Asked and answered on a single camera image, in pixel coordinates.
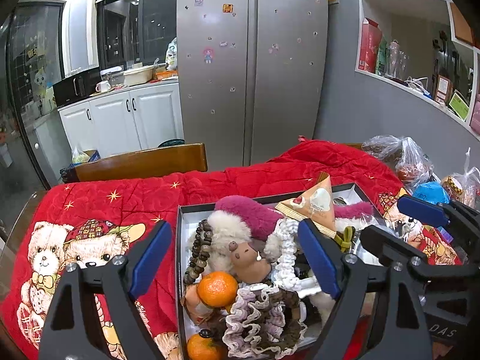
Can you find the white wall shelf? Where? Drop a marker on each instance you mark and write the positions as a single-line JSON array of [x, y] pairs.
[[426, 54]]

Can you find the red teddy bear blanket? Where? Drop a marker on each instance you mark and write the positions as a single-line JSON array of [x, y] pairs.
[[147, 201]]

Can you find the black shallow tray box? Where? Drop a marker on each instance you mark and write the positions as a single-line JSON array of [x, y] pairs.
[[244, 285]]

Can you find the white fluffy plush toy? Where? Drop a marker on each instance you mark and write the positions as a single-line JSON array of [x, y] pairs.
[[210, 244]]

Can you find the cream plastic basin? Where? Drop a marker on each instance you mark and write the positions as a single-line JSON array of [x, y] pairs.
[[138, 76]]

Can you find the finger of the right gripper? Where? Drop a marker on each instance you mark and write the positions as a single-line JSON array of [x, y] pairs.
[[389, 249], [458, 219]]

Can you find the brown triangular paper packet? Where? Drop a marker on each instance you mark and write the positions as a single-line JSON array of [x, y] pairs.
[[316, 204]]

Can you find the red gift box on shelf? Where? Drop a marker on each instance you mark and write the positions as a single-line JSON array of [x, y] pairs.
[[371, 35]]

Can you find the pink ruffled scrunchie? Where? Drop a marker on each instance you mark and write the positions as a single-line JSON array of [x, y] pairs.
[[264, 320]]

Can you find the orange mandarin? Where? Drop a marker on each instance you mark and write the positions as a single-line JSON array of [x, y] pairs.
[[218, 289], [205, 346]]

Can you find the orange mandarin in box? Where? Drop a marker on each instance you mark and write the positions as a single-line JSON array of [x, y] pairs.
[[205, 346]]

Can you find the olive green bow clip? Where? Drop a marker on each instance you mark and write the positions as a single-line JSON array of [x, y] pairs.
[[344, 239]]

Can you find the blue plastic bag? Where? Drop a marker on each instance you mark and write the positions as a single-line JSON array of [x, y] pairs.
[[431, 192]]

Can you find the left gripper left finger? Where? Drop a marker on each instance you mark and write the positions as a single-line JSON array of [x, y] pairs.
[[72, 329]]

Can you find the black microwave oven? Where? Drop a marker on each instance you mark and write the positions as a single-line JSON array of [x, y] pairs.
[[77, 87]]

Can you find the clear plastic bag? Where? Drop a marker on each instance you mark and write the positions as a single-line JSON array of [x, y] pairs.
[[403, 156]]

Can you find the magenta fluffy plush item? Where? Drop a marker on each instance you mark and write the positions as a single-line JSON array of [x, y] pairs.
[[261, 219]]

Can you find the white lace scrunchie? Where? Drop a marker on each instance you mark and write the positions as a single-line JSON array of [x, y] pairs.
[[283, 270]]

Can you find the silver double door refrigerator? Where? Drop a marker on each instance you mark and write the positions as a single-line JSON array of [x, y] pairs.
[[251, 74]]

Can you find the brown capybara plush toy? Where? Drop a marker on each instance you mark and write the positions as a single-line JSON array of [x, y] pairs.
[[248, 264]]

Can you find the white kitchen cabinet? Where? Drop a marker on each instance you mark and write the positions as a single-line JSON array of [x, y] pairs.
[[125, 120]]

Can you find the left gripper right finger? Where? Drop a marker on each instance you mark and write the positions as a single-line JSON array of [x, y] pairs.
[[346, 279]]

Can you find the wooden chair back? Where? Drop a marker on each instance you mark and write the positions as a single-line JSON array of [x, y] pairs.
[[158, 162]]

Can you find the white mug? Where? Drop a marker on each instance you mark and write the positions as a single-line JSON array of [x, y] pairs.
[[103, 87]]

